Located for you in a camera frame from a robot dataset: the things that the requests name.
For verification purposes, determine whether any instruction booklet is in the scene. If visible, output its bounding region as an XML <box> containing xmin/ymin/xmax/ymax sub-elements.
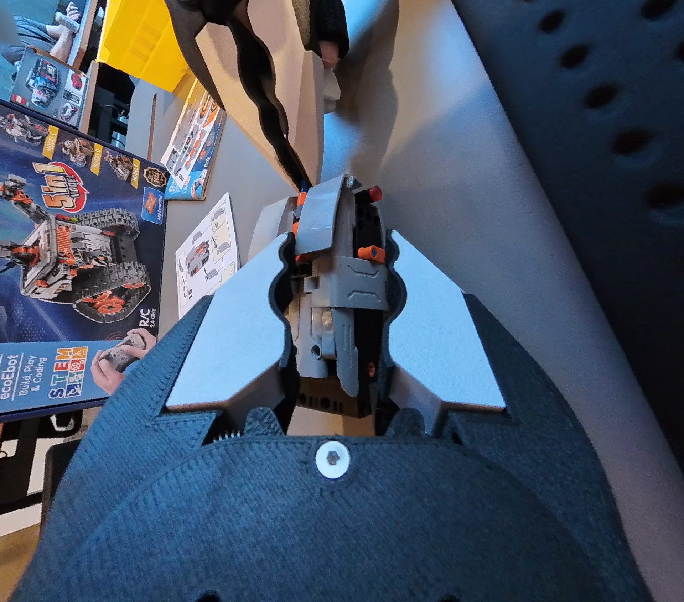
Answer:
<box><xmin>160</xmin><ymin>89</ymin><xmax>228</xmax><ymax>201</ymax></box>

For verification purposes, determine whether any yellow plastic bin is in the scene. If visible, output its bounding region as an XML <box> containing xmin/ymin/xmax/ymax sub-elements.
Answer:
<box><xmin>96</xmin><ymin>0</ymin><xmax>196</xmax><ymax>93</ymax></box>

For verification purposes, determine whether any grey toy brick model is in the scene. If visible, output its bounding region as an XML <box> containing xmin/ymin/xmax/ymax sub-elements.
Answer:
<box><xmin>248</xmin><ymin>175</ymin><xmax>399</xmax><ymax>420</ymax></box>

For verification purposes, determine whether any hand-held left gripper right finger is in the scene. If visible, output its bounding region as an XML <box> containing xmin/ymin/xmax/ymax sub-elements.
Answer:
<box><xmin>377</xmin><ymin>229</ymin><xmax>507</xmax><ymax>436</ymax></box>

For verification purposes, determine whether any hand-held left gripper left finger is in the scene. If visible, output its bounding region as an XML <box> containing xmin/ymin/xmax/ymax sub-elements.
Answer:
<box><xmin>165</xmin><ymin>231</ymin><xmax>300</xmax><ymax>413</ymax></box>

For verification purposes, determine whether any car print toy box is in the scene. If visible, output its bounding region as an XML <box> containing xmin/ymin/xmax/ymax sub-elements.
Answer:
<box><xmin>10</xmin><ymin>46</ymin><xmax>89</xmax><ymax>129</ymax></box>

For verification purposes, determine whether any white instruction sheet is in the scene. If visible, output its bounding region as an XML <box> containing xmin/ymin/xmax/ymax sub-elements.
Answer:
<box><xmin>175</xmin><ymin>192</ymin><xmax>240</xmax><ymax>305</ymax></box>

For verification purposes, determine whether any grey desk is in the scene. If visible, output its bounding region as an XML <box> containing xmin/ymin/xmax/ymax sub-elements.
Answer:
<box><xmin>127</xmin><ymin>0</ymin><xmax>684</xmax><ymax>581</ymax></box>

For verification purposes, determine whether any blue robot toy box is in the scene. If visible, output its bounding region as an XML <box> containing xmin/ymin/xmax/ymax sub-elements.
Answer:
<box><xmin>0</xmin><ymin>100</ymin><xmax>169</xmax><ymax>424</ymax></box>

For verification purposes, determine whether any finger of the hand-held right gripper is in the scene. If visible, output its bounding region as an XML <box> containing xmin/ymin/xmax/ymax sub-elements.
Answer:
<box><xmin>255</xmin><ymin>0</ymin><xmax>343</xmax><ymax>186</ymax></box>
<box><xmin>194</xmin><ymin>20</ymin><xmax>311</xmax><ymax>192</ymax></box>

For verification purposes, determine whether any black perforated chair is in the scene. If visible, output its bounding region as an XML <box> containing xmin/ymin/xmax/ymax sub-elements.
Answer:
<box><xmin>414</xmin><ymin>0</ymin><xmax>684</xmax><ymax>555</ymax></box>

